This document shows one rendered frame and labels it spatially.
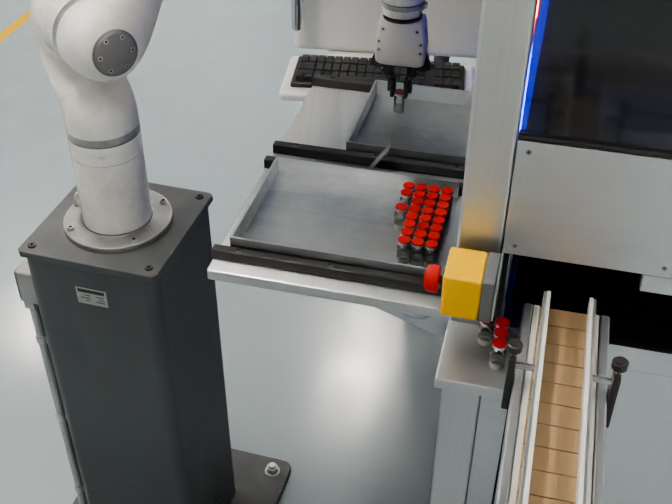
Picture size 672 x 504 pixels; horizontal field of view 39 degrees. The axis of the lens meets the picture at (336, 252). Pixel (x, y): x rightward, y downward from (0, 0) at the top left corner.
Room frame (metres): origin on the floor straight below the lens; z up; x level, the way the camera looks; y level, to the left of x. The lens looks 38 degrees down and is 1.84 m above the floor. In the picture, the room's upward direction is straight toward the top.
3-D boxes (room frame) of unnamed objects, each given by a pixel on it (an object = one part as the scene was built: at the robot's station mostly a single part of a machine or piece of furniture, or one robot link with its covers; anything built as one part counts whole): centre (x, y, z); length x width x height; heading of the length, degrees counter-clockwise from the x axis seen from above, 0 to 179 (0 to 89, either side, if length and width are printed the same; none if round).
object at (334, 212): (1.32, -0.02, 0.90); 0.34 x 0.26 x 0.04; 76
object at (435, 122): (1.62, -0.21, 0.90); 0.34 x 0.26 x 0.04; 76
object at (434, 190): (1.29, -0.15, 0.91); 0.18 x 0.02 x 0.05; 166
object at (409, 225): (1.29, -0.13, 0.91); 0.18 x 0.02 x 0.05; 166
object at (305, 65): (2.01, -0.10, 0.82); 0.40 x 0.14 x 0.02; 84
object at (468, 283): (1.02, -0.19, 1.00); 0.08 x 0.07 x 0.07; 76
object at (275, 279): (1.47, -0.11, 0.87); 0.70 x 0.48 x 0.02; 166
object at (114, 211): (1.35, 0.39, 0.95); 0.19 x 0.19 x 0.18
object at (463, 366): (1.00, -0.22, 0.87); 0.14 x 0.13 x 0.02; 76
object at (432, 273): (1.03, -0.14, 1.00); 0.04 x 0.04 x 0.04; 76
